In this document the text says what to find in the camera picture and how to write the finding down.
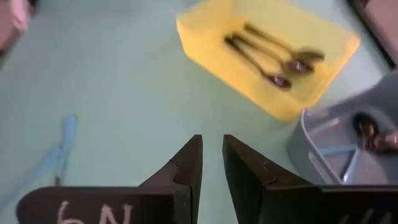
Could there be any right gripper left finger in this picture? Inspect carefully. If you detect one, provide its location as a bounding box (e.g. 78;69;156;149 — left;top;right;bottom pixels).
138;134;203;224

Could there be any yellow translucent plastic bin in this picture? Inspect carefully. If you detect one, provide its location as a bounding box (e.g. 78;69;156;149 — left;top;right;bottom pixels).
175;0;361;122

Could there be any teal table mat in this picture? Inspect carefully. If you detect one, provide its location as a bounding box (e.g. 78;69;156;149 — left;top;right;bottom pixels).
0;0;398;224

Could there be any grey plastic bin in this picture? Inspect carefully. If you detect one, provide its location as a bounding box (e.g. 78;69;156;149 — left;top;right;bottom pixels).
285;70;398;187

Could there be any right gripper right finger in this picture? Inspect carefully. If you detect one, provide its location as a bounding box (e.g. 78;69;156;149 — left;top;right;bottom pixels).
223;134;323;224

